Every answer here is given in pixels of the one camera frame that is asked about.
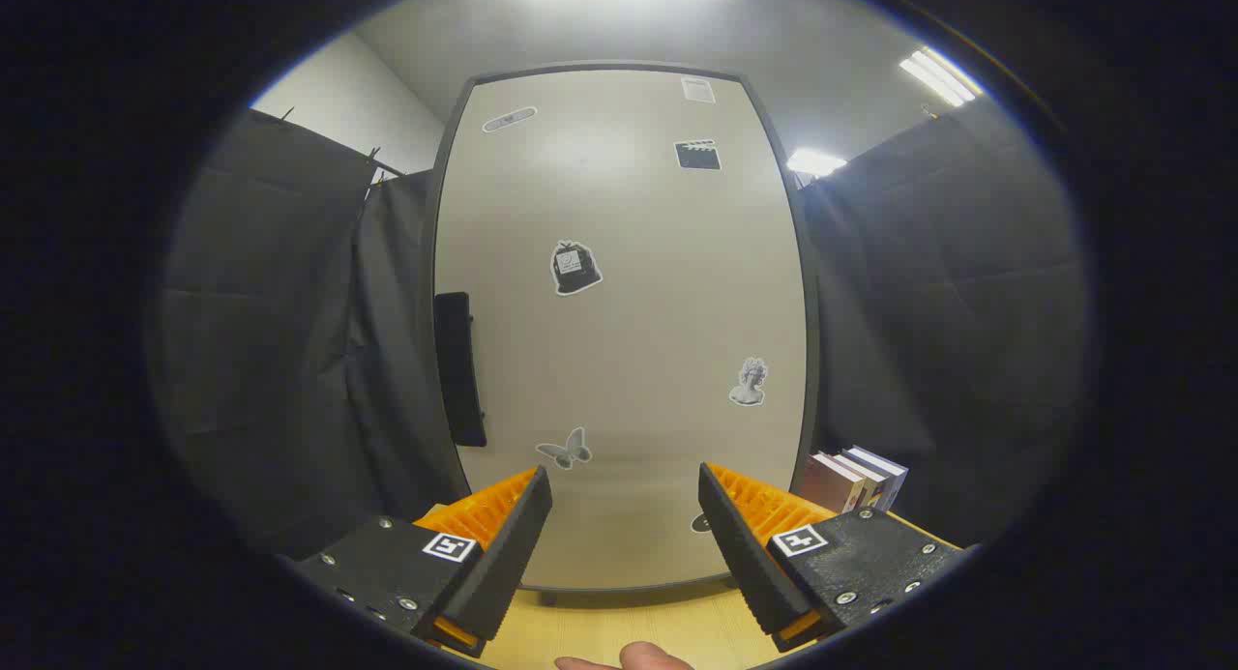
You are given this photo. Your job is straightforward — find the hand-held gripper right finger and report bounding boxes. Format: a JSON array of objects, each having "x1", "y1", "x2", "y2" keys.
[{"x1": 697, "y1": 462, "x2": 969, "y2": 655}]

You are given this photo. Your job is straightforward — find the beige cabinet door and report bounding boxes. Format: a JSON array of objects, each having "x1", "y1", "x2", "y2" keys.
[{"x1": 433, "y1": 68, "x2": 809, "y2": 591}]

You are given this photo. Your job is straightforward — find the black door handle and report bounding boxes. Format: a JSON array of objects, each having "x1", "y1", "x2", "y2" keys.
[{"x1": 433, "y1": 291, "x2": 487, "y2": 449}]

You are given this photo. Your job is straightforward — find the black backdrop cloth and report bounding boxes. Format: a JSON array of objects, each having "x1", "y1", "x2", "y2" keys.
[
  {"x1": 793, "y1": 95, "x2": 1094, "y2": 545},
  {"x1": 160, "y1": 109, "x2": 470, "y2": 560}
]

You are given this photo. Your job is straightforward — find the grey spine book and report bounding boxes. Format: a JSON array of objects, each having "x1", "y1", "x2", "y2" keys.
[{"x1": 832, "y1": 450, "x2": 886, "y2": 511}]

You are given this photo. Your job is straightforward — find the blue spine book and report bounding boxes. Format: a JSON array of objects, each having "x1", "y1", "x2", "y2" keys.
[{"x1": 846, "y1": 445, "x2": 910, "y2": 511}]

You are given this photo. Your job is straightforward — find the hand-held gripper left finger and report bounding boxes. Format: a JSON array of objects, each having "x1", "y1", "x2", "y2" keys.
[{"x1": 295, "y1": 465, "x2": 554, "y2": 659}]

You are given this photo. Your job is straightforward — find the striped ceiling light panel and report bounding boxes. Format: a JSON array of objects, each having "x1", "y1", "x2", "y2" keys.
[{"x1": 899, "y1": 46, "x2": 983, "y2": 107}]

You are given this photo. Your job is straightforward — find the small ceiling light panel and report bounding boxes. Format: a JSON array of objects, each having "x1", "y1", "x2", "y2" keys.
[{"x1": 788, "y1": 148, "x2": 847, "y2": 178}]

